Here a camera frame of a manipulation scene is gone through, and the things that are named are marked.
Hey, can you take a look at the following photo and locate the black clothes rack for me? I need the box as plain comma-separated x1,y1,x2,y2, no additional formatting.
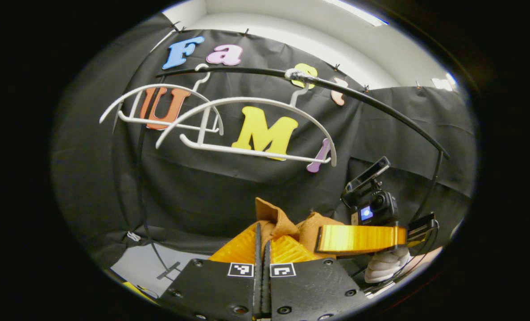
136,66,451,280

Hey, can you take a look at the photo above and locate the small ceiling light panel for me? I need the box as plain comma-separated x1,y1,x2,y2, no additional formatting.
431,74,458,92

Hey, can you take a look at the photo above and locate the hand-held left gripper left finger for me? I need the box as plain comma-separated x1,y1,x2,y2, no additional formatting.
157,222,264,321

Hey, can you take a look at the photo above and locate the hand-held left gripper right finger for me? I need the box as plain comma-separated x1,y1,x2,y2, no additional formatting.
262,235,373,321

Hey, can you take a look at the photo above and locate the brown collared shirt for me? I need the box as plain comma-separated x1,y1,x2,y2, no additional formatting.
255,197,346,260

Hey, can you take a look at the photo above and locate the black backdrop cloth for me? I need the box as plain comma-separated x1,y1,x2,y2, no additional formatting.
51,13,477,268

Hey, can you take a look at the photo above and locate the white plastic hanger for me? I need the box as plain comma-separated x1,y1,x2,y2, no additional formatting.
155,82,338,168
99,64,224,136

